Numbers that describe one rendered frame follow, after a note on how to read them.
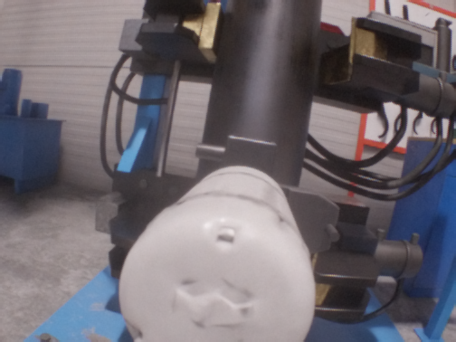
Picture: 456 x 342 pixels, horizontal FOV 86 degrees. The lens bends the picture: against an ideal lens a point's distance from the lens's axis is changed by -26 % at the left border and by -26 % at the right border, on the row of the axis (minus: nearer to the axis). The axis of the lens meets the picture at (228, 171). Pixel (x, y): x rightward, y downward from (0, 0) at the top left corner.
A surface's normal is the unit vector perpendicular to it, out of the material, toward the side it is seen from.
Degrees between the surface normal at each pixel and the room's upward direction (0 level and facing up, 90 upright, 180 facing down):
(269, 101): 90
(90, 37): 90
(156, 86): 90
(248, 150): 90
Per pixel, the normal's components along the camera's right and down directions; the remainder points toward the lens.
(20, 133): -0.10, 0.12
